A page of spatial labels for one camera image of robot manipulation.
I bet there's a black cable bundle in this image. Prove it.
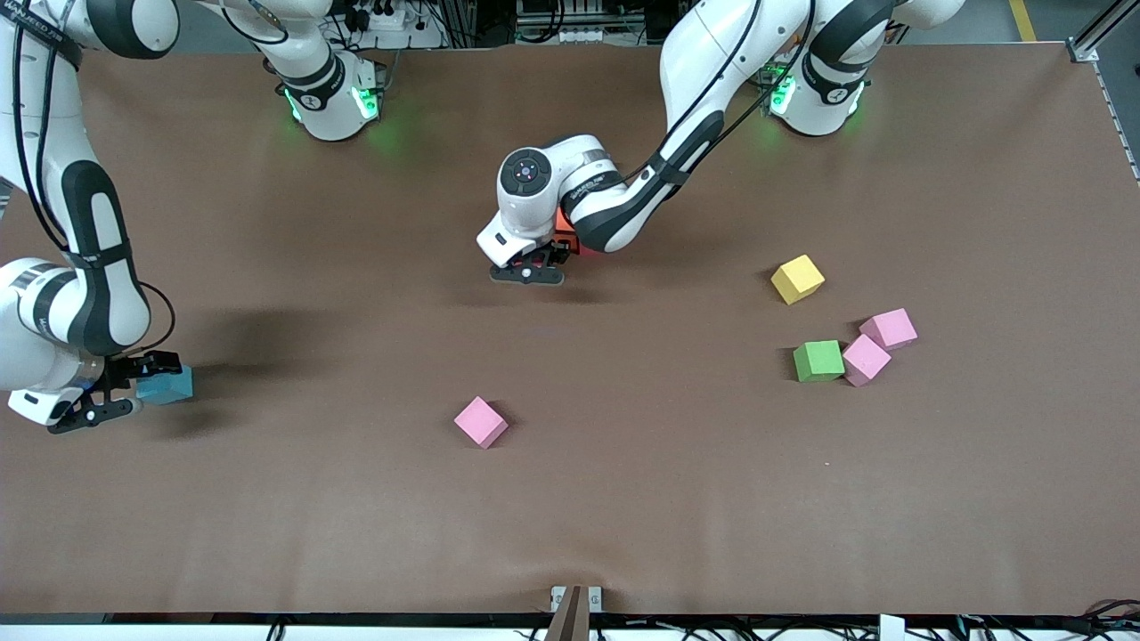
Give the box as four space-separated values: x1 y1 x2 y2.
953 598 1140 641

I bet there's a yellow foam cube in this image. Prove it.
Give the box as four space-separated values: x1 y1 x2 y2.
770 254 826 305

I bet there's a cyan foam cube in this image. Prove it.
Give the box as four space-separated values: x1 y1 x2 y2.
135 365 194 406

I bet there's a brown table cover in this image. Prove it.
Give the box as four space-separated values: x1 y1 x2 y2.
0 43 1140 617

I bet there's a pink foam cube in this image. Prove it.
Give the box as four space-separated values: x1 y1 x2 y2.
859 308 919 351
842 334 892 387
453 396 509 450

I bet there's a metal mounting bracket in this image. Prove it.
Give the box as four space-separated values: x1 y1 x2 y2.
550 585 603 613

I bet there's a green foam cube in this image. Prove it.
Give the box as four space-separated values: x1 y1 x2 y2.
793 339 846 384

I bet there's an aluminium frame profile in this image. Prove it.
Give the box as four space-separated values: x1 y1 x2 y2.
1067 0 1140 183

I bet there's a white power strip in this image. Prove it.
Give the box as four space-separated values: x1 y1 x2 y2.
343 0 444 50
517 0 615 45

